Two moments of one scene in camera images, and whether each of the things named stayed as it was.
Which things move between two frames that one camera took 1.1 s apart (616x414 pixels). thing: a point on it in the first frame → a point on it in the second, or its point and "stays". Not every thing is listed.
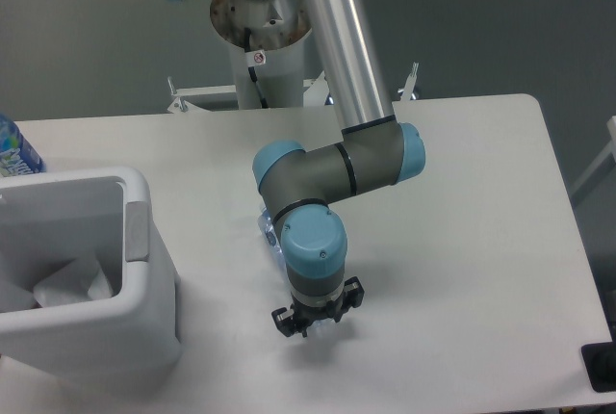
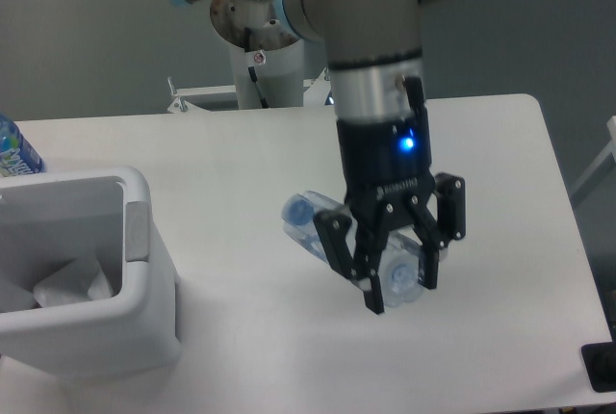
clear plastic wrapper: x=79 y=280 stays
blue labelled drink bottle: x=17 y=156 stays
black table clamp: x=600 y=362 stays
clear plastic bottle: x=270 y=232 → x=402 y=256
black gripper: x=286 y=319 → x=388 y=183
